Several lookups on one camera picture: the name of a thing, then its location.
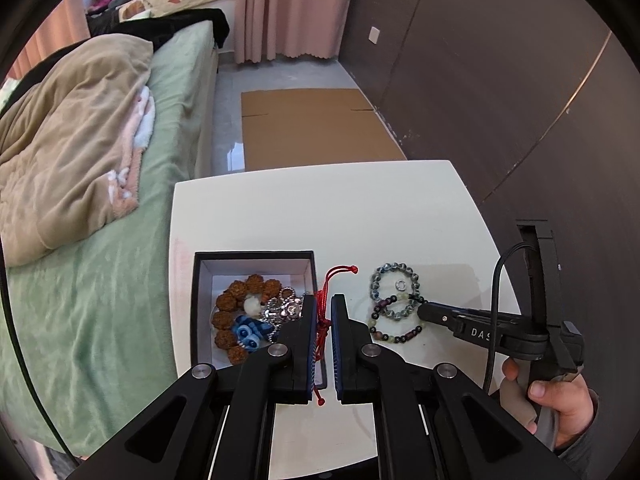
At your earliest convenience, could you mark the silver chain necklace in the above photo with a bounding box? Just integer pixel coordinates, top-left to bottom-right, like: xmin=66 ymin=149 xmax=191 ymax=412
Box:
xmin=259 ymin=292 xmax=307 ymax=344

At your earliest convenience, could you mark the red cord bracelet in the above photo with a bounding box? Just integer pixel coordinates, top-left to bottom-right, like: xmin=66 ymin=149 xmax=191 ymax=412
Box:
xmin=311 ymin=263 xmax=360 ymax=406

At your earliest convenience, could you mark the brown rudraksha bead bracelet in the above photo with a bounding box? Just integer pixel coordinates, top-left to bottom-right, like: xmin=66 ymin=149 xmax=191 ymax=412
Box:
xmin=210 ymin=272 xmax=296 ymax=366

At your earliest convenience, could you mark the dark mixed bead bracelet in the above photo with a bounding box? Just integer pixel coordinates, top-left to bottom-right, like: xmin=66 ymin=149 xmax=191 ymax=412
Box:
xmin=368 ymin=294 xmax=426 ymax=345

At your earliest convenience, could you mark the grey-blue bead bracelet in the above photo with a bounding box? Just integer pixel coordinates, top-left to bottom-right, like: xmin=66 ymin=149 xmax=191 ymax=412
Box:
xmin=369 ymin=261 xmax=422 ymax=322

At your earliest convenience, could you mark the black jewelry box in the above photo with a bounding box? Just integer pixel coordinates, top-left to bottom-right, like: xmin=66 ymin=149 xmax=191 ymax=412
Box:
xmin=188 ymin=250 xmax=317 ymax=368

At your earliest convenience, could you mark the person's right hand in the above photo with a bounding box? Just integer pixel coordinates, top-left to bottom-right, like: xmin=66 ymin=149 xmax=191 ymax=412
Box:
xmin=498 ymin=359 xmax=596 ymax=448

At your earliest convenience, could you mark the green bed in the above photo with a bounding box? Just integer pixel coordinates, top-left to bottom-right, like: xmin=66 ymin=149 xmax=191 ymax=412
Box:
xmin=1 ymin=21 xmax=217 ymax=456

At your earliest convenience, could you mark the flat cardboard sheet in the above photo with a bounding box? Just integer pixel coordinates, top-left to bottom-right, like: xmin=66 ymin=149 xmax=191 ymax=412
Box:
xmin=241 ymin=89 xmax=405 ymax=171

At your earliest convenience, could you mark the beige blanket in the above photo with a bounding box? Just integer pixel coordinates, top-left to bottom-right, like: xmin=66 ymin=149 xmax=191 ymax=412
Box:
xmin=1 ymin=34 xmax=154 ymax=266

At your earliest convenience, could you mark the black clothing on bed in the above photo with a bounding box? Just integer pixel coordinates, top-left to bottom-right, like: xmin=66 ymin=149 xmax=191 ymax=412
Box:
xmin=86 ymin=9 xmax=230 ymax=50

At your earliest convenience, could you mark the pink curtain by window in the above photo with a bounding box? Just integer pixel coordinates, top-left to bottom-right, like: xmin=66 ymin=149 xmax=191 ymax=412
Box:
xmin=8 ymin=0 xmax=90 ymax=79

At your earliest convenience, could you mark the black cable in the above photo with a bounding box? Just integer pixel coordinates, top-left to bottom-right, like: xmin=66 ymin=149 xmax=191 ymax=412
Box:
xmin=480 ymin=242 xmax=539 ymax=396

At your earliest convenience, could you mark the white wall socket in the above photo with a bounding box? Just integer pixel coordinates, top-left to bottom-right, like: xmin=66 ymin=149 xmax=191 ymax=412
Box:
xmin=368 ymin=26 xmax=381 ymax=44

